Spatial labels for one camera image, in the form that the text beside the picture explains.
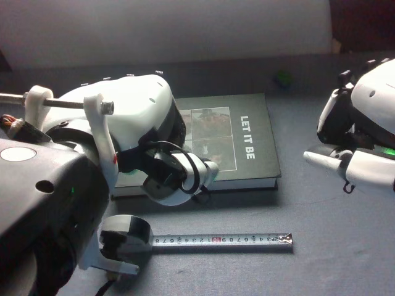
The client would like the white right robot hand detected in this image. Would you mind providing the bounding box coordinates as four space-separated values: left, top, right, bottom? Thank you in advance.
303 57 395 194

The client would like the white backdrop board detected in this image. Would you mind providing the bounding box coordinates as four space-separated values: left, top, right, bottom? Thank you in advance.
0 0 333 68

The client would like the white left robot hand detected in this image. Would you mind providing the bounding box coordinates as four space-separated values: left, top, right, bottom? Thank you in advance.
57 70 220 207

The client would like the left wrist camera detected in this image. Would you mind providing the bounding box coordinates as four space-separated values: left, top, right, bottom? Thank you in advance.
99 230 140 278

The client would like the black left camera cable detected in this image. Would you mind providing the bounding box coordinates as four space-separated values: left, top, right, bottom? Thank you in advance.
94 273 120 296

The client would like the grey and black tape measure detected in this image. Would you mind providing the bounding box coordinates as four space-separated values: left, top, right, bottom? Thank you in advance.
101 215 294 263

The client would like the black Let It Be album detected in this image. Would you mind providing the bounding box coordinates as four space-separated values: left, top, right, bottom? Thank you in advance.
110 93 282 200

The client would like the green cylinder block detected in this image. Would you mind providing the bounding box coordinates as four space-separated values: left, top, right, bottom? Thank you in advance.
275 70 293 90

